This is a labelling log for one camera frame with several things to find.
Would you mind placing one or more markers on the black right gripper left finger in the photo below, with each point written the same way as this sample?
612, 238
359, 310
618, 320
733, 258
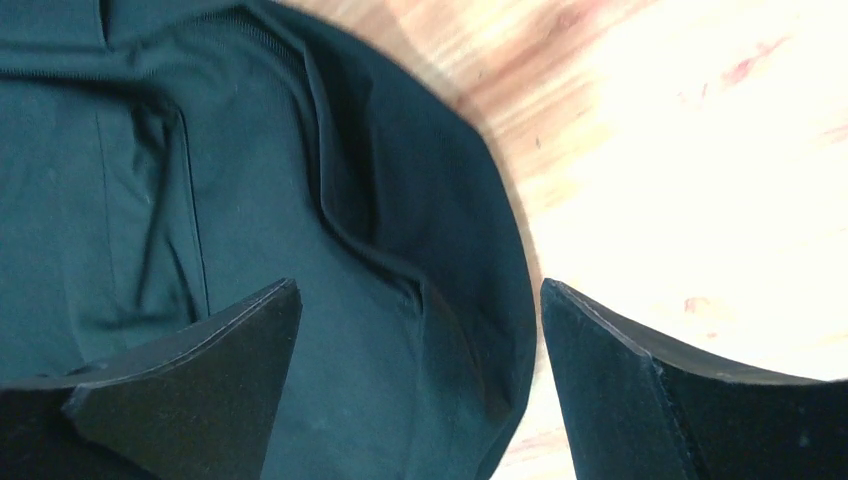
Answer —
199, 403

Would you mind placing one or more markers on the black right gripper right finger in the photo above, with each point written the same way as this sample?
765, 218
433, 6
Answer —
639, 404

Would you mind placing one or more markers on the black fabric student bag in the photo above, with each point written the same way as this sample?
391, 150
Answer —
163, 160

